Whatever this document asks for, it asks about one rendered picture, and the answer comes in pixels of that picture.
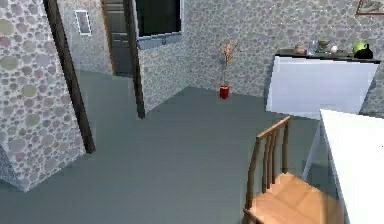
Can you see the dry plant in red pot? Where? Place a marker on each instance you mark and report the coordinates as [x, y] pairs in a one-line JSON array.
[[224, 90]]

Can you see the black television set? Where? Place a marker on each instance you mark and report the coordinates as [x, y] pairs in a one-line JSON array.
[[158, 18]]

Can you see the white cabinet with dark top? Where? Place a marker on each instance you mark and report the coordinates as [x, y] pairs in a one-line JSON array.
[[313, 85]]

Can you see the beige round pot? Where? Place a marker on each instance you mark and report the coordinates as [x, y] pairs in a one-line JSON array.
[[299, 48]]

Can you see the brown wooden chair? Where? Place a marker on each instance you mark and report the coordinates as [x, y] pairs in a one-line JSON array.
[[286, 200]]

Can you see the clear glass jar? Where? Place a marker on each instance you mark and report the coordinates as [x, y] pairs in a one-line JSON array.
[[311, 47]]

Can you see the white egg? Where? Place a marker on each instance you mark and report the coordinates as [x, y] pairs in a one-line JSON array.
[[334, 49]]

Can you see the white table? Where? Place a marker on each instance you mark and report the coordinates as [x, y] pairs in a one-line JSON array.
[[358, 160]]

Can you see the green round fruit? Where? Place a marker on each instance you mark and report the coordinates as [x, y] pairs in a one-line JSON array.
[[358, 47]]

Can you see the black kettle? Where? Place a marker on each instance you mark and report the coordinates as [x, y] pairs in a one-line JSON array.
[[364, 53]]

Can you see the brown framed wall picture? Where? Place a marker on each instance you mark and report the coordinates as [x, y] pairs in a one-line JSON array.
[[370, 6]]

